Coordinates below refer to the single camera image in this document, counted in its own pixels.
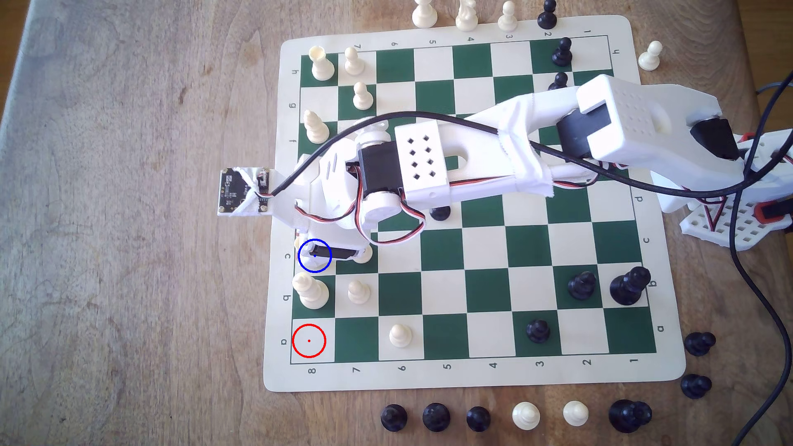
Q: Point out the white plastic gripper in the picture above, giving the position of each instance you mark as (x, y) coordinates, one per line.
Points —
(336, 252)

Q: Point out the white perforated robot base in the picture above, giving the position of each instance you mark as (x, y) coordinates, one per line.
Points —
(737, 232)

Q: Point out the green and cream chess mat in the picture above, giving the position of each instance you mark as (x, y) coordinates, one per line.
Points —
(483, 297)

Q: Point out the orange base clamp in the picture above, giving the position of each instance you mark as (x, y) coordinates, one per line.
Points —
(768, 212)

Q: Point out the white knight chess piece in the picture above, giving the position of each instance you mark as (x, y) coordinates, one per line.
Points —
(466, 17)

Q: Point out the black wrist camera circuit board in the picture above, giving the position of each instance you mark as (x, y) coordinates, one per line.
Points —
(238, 192)

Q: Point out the white bishop chess piece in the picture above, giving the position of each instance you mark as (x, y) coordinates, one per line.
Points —
(311, 292)
(316, 129)

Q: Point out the white pawn chess piece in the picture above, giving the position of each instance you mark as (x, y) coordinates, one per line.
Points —
(424, 13)
(359, 292)
(507, 18)
(400, 336)
(366, 254)
(354, 62)
(526, 416)
(575, 414)
(362, 97)
(650, 57)

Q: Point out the large black chess piece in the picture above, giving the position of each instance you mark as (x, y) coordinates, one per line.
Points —
(627, 416)
(629, 287)

